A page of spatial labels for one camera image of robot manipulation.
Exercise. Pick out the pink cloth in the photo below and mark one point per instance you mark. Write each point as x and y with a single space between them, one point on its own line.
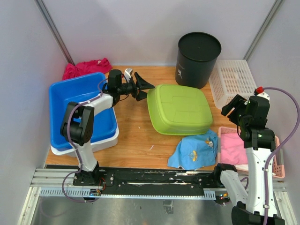
232 150

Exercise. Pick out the white perforated basket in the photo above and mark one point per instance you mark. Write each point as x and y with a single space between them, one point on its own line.
229 78

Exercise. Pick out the magenta cloth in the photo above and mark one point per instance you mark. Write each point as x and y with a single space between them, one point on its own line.
86 67

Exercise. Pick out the large black cylindrical container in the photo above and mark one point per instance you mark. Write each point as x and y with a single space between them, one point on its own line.
197 55

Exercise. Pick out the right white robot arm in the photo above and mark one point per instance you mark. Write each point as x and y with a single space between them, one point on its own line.
255 205

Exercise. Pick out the pink perforated basket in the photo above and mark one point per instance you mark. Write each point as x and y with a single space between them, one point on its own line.
278 168

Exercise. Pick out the aluminium frame post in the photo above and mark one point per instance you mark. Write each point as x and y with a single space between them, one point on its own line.
54 30
263 28

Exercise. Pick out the right aluminium frame post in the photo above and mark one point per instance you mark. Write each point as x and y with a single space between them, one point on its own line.
263 28

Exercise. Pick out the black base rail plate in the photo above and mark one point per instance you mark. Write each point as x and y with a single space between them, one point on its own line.
148 182

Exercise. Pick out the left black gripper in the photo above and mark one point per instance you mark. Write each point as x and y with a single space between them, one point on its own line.
141 84

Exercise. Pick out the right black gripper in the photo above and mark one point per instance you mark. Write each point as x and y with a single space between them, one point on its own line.
238 102

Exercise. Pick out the green plastic basin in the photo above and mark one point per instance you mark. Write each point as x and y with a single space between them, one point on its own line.
179 110

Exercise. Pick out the white plastic tub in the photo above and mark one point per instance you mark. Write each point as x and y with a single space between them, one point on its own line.
96 146

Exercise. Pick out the left aluminium frame post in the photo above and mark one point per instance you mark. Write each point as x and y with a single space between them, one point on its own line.
54 30

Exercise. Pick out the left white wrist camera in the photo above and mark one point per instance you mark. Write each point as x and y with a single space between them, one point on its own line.
128 74

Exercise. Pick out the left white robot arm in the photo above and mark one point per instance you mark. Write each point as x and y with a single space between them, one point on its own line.
78 120

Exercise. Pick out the blue patterned cloth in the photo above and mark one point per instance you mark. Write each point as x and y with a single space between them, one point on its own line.
195 151

